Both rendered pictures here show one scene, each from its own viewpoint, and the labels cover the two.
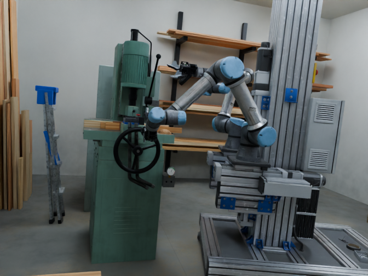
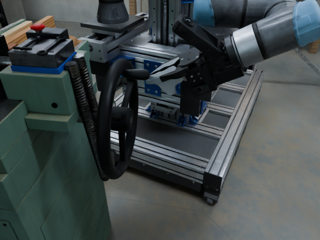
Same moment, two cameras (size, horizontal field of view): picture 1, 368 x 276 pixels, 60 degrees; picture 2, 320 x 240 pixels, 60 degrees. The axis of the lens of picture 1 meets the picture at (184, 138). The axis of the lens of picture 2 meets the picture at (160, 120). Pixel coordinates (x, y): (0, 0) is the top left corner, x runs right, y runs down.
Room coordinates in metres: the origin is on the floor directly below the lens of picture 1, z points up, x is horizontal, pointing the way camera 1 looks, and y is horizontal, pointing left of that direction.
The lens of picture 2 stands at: (1.58, 0.72, 1.20)
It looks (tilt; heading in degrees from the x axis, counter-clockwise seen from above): 36 degrees down; 297
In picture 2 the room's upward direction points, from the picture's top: straight up
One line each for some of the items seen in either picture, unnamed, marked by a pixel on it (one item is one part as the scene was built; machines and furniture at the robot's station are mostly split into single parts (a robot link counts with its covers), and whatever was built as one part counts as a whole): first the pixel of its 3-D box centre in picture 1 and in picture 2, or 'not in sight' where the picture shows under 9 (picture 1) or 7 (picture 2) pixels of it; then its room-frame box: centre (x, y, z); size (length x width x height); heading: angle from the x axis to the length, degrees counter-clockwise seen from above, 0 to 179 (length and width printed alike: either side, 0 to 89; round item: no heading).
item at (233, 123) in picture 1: (235, 126); not in sight; (2.41, -0.39, 0.98); 0.13 x 0.12 x 0.14; 48
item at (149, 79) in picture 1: (149, 86); not in sight; (2.49, 0.31, 1.22); 0.09 x 0.08 x 0.15; 18
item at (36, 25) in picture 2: not in sight; (37, 26); (2.08, 0.31, 1.02); 0.03 x 0.03 x 0.01
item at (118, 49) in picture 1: (127, 93); not in sight; (2.51, 0.48, 1.16); 0.22 x 0.22 x 0.72; 18
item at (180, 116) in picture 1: (173, 118); (270, 12); (1.65, 0.06, 1.04); 0.11 x 0.11 x 0.08; 17
